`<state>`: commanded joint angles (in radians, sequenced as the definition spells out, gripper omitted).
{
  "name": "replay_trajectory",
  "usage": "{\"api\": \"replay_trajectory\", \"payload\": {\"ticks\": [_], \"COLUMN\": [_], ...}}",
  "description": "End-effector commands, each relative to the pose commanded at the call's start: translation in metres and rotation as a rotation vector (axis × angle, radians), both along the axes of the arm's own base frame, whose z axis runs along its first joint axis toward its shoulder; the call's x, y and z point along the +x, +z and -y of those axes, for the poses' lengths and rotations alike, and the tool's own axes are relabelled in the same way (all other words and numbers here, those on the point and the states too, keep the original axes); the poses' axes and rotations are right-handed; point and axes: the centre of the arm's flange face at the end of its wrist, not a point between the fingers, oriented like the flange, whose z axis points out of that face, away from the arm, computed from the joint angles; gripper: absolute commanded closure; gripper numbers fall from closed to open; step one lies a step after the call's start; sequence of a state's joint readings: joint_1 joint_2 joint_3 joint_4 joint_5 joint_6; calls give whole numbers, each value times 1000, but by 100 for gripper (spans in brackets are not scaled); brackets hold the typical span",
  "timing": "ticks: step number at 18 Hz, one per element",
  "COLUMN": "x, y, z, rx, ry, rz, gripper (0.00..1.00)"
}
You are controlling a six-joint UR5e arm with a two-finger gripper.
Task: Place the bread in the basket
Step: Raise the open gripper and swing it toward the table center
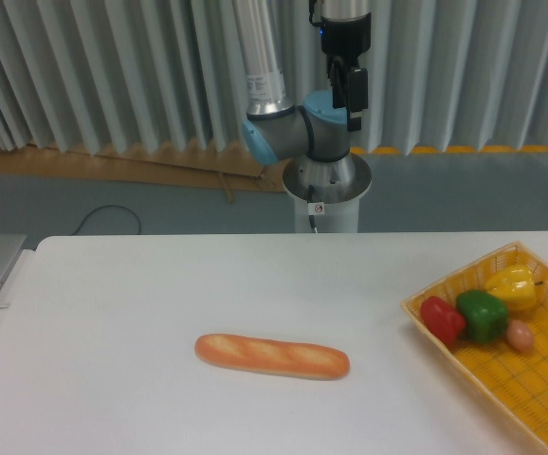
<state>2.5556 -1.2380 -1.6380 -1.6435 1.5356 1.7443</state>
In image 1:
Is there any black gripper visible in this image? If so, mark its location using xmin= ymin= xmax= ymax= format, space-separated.
xmin=320 ymin=14 xmax=370 ymax=132

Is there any baguette bread loaf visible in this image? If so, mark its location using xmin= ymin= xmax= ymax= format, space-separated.
xmin=194 ymin=334 xmax=350 ymax=380

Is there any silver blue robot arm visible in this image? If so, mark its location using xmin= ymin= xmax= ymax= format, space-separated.
xmin=233 ymin=1 xmax=372 ymax=165

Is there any yellow woven basket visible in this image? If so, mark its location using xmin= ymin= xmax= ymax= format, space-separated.
xmin=401 ymin=242 xmax=548 ymax=453

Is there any grey pleated curtain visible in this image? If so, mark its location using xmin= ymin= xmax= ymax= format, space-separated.
xmin=0 ymin=1 xmax=548 ymax=154

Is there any brown cardboard sheet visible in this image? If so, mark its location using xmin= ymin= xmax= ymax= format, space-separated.
xmin=0 ymin=145 xmax=283 ymax=202

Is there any red bell pepper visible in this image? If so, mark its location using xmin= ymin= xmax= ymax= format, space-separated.
xmin=420 ymin=296 xmax=466 ymax=349

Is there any yellow bell pepper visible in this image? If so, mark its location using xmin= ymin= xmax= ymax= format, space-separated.
xmin=484 ymin=264 xmax=541 ymax=312

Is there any green bell pepper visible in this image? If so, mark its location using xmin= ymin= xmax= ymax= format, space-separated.
xmin=455 ymin=289 xmax=509 ymax=344

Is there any brown egg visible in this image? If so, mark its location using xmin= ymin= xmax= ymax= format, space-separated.
xmin=506 ymin=319 xmax=535 ymax=353

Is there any black floor cable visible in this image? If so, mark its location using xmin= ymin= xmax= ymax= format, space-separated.
xmin=67 ymin=204 xmax=142 ymax=236

